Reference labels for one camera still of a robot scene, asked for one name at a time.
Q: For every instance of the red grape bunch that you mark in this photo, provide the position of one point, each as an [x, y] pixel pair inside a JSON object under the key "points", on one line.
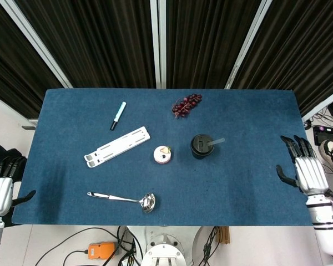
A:
{"points": [[186, 106]]}

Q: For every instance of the black lidded cup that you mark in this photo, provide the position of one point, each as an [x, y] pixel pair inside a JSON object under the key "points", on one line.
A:
{"points": [[202, 146]]}

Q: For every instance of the black electronic device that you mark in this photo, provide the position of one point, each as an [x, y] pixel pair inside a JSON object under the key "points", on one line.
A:
{"points": [[326, 135]]}

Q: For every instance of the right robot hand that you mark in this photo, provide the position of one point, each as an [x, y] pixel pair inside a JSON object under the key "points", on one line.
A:
{"points": [[308, 171]]}

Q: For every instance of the clear plastic straw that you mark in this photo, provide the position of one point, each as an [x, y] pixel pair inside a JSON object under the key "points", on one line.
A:
{"points": [[217, 142]]}

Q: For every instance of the blue felt table cloth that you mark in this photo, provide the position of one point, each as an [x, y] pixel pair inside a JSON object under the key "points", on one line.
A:
{"points": [[166, 166]]}

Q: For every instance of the white marker pen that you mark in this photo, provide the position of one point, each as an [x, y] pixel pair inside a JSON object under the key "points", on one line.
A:
{"points": [[118, 115]]}

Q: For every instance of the pink decorated donut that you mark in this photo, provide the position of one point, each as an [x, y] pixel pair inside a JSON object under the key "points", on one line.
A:
{"points": [[163, 155]]}

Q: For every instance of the silver metal ladle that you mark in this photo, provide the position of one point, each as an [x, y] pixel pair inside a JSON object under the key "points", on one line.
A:
{"points": [[127, 200]]}

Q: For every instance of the white folding stand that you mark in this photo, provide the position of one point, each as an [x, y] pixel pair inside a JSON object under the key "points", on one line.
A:
{"points": [[117, 147]]}

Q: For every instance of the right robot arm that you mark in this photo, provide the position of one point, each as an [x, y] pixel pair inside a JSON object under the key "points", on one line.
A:
{"points": [[326, 221]]}

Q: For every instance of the orange box device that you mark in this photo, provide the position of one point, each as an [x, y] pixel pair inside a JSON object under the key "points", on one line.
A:
{"points": [[101, 250]]}

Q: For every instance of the black and white sneaker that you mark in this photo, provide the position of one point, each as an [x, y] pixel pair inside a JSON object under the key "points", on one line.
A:
{"points": [[328, 148]]}

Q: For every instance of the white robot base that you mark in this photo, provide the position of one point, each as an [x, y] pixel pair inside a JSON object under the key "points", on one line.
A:
{"points": [[163, 246]]}

